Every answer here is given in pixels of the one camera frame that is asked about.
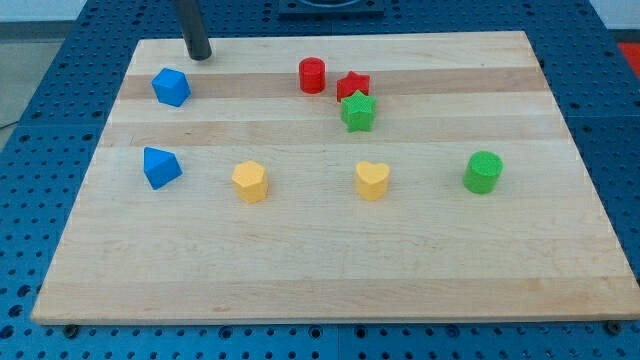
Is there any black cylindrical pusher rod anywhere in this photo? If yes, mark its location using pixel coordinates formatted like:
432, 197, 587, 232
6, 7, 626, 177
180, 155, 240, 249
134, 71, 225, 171
173, 0, 212, 61

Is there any blue triangular prism block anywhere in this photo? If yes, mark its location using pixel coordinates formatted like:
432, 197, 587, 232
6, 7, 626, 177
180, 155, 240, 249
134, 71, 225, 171
143, 147, 183, 190

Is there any yellow hexagon block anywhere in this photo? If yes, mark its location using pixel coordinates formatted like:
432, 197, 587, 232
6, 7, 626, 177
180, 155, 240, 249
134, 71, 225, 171
232, 160, 269, 204

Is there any blue cube block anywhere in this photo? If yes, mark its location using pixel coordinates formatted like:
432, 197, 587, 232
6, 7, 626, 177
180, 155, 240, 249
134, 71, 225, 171
151, 68, 191, 107

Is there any green star block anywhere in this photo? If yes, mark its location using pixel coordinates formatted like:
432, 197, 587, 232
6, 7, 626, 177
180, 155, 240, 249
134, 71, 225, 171
341, 90, 377, 132

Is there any yellow heart block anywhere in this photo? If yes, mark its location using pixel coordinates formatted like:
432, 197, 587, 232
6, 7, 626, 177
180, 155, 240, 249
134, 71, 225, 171
355, 161, 391, 201

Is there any wooden board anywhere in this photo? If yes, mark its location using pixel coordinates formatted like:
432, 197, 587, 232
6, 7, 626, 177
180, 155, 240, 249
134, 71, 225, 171
32, 31, 639, 325

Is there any red star block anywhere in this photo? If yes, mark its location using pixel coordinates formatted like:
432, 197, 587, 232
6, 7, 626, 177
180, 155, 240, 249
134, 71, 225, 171
336, 71, 370, 103

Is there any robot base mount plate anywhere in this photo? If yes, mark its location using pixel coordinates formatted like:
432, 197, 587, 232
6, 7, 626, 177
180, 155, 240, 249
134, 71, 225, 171
277, 0, 385, 16

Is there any green cylinder block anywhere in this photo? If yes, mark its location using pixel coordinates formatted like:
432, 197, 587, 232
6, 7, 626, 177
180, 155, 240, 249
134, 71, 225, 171
463, 151, 504, 194

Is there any red cylinder block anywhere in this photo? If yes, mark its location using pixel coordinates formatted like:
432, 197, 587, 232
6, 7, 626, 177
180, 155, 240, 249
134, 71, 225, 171
298, 57, 326, 94

